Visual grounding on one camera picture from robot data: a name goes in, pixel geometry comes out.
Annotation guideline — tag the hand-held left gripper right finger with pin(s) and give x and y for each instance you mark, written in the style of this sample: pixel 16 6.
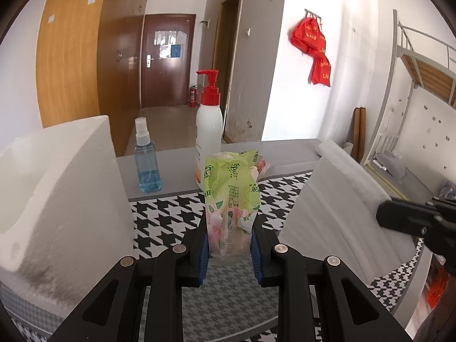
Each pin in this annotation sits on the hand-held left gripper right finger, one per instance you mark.
pixel 255 256

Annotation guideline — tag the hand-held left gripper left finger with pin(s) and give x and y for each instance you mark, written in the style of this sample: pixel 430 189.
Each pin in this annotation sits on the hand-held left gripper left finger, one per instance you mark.
pixel 203 256

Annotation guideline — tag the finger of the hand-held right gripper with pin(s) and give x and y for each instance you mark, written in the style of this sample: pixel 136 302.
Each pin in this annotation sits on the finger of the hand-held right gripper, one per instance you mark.
pixel 402 217

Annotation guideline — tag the white foam sheet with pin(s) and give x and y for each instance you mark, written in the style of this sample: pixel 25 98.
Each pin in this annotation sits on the white foam sheet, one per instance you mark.
pixel 338 203

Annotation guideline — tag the green tissue packet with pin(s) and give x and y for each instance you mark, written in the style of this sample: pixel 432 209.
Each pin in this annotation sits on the green tissue packet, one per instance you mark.
pixel 231 185

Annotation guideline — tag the white foam box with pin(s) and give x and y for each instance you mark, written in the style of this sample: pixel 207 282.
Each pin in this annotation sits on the white foam box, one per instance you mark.
pixel 64 203

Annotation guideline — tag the grey bedding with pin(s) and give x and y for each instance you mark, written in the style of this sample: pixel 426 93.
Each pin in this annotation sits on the grey bedding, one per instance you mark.
pixel 395 171

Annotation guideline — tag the houndstooth cloth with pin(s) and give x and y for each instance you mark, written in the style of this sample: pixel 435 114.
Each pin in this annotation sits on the houndstooth cloth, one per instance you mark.
pixel 164 221

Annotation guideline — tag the orange snack packet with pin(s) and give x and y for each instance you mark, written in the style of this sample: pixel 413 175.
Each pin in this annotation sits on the orange snack packet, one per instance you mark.
pixel 263 166

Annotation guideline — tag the wooden slat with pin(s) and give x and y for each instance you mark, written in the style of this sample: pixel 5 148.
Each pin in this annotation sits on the wooden slat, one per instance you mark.
pixel 356 135
pixel 363 131

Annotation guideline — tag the blue spray bottle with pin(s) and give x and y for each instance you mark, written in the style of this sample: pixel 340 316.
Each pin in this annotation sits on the blue spray bottle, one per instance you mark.
pixel 148 171

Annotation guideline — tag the white lotion bottle red pump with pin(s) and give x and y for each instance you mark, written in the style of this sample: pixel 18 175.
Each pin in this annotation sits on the white lotion bottle red pump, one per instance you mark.
pixel 208 128

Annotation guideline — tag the white metal bunk bed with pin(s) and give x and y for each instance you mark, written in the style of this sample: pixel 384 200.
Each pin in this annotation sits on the white metal bunk bed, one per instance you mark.
pixel 427 71

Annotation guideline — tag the red fire extinguisher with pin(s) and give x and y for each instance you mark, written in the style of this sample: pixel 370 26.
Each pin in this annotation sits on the red fire extinguisher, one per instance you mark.
pixel 192 97

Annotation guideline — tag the red plastic bag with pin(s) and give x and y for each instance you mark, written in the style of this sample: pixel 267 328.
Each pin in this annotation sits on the red plastic bag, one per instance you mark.
pixel 321 71
pixel 308 37

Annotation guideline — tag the brown entrance door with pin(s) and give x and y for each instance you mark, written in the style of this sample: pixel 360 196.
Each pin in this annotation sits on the brown entrance door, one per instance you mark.
pixel 167 82

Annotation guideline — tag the blue door notice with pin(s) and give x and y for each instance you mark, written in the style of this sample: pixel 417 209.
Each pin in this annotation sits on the blue door notice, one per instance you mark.
pixel 176 50

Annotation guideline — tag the wooden wardrobe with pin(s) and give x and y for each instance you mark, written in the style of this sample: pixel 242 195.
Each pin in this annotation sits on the wooden wardrobe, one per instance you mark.
pixel 78 60

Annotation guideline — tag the metal wall hook rack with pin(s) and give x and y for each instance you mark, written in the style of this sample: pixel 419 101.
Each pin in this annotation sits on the metal wall hook rack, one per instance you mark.
pixel 313 13

